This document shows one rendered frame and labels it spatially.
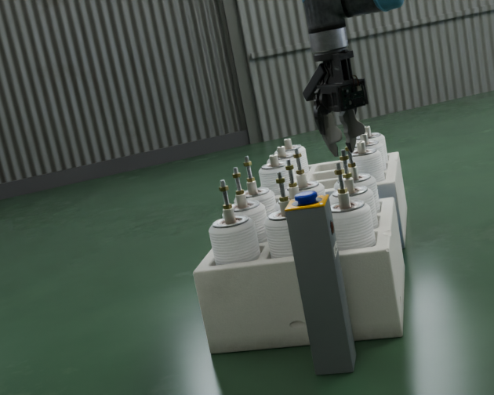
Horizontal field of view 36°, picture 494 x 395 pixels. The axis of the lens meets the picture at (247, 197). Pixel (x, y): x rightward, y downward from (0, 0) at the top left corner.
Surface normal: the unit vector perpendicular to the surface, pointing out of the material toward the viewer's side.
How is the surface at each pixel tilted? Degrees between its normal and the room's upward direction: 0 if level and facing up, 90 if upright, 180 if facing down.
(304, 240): 90
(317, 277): 90
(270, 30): 90
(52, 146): 90
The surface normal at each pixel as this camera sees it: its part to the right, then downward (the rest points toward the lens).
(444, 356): -0.19, -0.96
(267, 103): 0.20, 0.18
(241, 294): -0.21, 0.25
